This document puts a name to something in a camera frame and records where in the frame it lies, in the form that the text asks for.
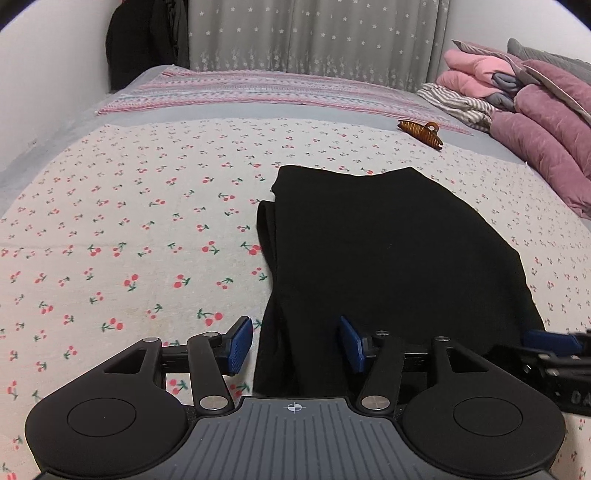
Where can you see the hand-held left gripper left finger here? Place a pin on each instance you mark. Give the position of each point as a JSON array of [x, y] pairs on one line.
[[238, 345]]

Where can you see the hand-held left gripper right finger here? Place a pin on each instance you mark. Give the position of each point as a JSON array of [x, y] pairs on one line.
[[353, 345]]

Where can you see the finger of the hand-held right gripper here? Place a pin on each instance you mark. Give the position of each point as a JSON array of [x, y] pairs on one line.
[[549, 341]]

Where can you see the black pants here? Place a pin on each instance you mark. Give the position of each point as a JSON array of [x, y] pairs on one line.
[[378, 249]]

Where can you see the cherry-print bed sheet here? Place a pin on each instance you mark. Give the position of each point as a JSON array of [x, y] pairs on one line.
[[138, 207]]

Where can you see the mauve folded quilt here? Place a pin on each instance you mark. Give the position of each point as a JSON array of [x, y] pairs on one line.
[[549, 124]]

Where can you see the brown hair claw clip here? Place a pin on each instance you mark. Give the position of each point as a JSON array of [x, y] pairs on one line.
[[422, 130]]

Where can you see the grey white striped cloth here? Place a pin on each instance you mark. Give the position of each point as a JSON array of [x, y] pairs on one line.
[[455, 104]]

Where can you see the pink striped blanket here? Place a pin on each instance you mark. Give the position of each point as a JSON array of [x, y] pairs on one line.
[[258, 90]]

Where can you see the grey folded garment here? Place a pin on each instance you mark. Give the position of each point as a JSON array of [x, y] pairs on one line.
[[505, 87]]

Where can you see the pink folded garment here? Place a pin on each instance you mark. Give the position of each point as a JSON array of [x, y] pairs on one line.
[[471, 69]]

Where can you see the grey quilted blanket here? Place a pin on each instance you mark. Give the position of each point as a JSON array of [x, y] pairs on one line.
[[545, 53]]

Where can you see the grey star-print curtain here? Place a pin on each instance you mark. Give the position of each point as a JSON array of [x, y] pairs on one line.
[[318, 37]]

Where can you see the hanging dark clothes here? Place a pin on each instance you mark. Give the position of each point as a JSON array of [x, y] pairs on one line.
[[143, 46]]

